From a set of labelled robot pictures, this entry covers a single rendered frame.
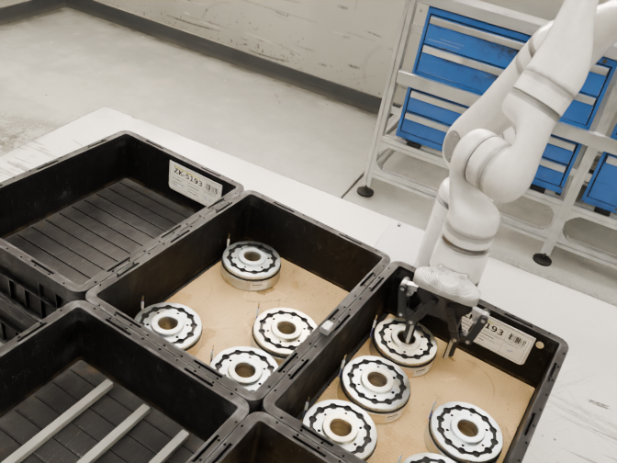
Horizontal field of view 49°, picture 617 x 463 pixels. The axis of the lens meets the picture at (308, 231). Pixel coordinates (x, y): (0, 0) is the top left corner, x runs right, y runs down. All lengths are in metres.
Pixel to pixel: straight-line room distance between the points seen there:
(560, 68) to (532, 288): 0.80
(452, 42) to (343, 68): 1.26
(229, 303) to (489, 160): 0.50
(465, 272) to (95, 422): 0.53
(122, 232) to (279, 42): 2.90
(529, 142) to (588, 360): 0.70
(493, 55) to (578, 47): 1.87
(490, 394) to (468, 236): 0.29
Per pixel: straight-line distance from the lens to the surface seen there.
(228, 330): 1.07
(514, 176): 0.85
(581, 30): 0.88
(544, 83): 0.86
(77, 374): 1.01
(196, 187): 1.29
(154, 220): 1.30
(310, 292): 1.16
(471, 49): 2.75
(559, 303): 1.57
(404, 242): 1.39
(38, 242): 1.25
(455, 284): 0.91
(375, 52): 3.81
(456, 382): 1.09
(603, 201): 2.88
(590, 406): 1.37
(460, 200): 0.91
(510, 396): 1.11
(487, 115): 1.08
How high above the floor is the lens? 1.57
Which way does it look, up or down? 35 degrees down
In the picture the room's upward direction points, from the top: 11 degrees clockwise
